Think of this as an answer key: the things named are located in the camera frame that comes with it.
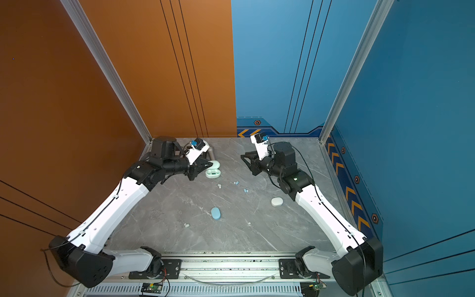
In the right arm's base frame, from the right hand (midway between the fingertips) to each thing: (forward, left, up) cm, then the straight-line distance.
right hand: (242, 155), depth 71 cm
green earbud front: (-16, +26, -31) cm, 43 cm away
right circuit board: (-39, -26, -34) cm, 58 cm away
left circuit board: (-39, +35, -33) cm, 62 cm away
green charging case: (-5, +11, -3) cm, 13 cm away
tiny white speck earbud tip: (-15, -2, -32) cm, 35 cm away
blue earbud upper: (+7, +4, -30) cm, 31 cm away
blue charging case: (-10, +13, -30) cm, 34 cm away
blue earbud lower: (+2, -1, -30) cm, 31 cm away
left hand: (-1, +13, -1) cm, 13 cm away
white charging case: (-4, -17, -31) cm, 35 cm away
